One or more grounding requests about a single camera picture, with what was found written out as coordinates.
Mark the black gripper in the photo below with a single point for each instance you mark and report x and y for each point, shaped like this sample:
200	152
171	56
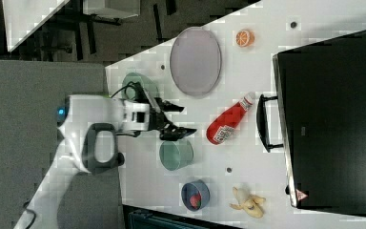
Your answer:
168	132

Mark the red ketchup bottle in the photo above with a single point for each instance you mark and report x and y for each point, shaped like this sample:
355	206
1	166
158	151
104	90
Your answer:
224	126

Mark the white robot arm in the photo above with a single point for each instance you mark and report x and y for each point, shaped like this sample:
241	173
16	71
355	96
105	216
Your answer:
90	125

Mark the black toaster oven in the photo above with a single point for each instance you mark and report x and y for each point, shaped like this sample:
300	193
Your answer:
321	98

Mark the green metal cup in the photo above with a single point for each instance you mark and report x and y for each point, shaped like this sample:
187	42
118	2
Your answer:
175	155

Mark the green oval colander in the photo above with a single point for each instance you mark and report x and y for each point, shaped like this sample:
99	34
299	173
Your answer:
136	85

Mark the grey oval plate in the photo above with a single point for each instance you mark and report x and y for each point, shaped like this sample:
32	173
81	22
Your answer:
195	61

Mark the blue bowl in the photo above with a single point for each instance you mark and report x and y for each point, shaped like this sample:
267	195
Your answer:
192	188

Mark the red strawberry toy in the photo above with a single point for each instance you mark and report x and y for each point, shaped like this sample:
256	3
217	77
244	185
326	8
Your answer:
195	201

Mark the orange half slice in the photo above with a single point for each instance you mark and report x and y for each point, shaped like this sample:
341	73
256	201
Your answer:
244	38

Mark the peeled banana toy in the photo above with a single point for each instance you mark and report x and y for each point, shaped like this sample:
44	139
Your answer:
250	204

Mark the white side table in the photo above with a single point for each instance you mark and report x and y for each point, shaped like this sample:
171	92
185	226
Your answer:
23	17

